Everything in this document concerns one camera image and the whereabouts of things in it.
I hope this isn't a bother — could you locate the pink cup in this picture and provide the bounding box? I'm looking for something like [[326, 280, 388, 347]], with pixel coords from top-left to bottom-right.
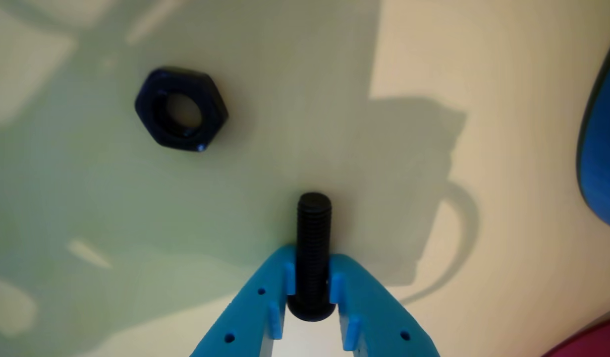
[[543, 317, 610, 357]]

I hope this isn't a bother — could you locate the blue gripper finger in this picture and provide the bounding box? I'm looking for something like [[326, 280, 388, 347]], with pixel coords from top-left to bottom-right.
[[329, 254, 441, 357], [189, 244, 297, 357]]

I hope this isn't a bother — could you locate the black hex nut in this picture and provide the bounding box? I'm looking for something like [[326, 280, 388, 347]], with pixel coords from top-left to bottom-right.
[[134, 66, 229, 152]]

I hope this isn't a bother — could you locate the black bolt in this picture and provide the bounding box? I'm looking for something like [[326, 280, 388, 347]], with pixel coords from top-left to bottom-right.
[[286, 192, 336, 322]]

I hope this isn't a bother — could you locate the blue cup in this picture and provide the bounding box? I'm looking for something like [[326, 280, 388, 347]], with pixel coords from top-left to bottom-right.
[[576, 25, 610, 235]]

